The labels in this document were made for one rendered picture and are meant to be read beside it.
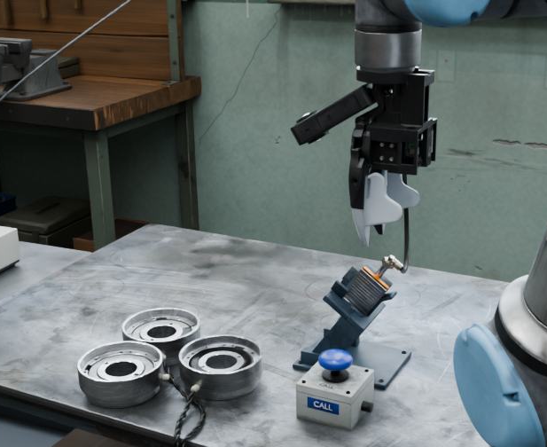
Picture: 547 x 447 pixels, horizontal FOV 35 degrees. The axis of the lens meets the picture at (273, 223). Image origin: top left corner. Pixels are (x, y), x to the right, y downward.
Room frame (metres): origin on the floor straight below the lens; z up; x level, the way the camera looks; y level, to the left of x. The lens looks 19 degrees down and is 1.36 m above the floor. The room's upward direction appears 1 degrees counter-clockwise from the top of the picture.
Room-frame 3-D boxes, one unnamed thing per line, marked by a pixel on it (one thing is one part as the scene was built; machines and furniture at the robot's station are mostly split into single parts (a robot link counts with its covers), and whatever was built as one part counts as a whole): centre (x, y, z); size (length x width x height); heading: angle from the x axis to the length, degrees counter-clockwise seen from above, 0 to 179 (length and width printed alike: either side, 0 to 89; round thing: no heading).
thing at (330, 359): (0.91, -0.07, 0.85); 0.04 x 0.04 x 0.05
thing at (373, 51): (1.01, -0.14, 1.21); 0.08 x 0.08 x 0.05
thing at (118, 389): (0.97, 0.19, 0.82); 0.10 x 0.10 x 0.04
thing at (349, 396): (0.91, -0.07, 0.82); 0.08 x 0.07 x 0.05; 62
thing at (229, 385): (0.98, 0.07, 0.82); 0.10 x 0.10 x 0.04
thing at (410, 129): (1.00, -0.14, 1.13); 0.09 x 0.08 x 0.12; 62
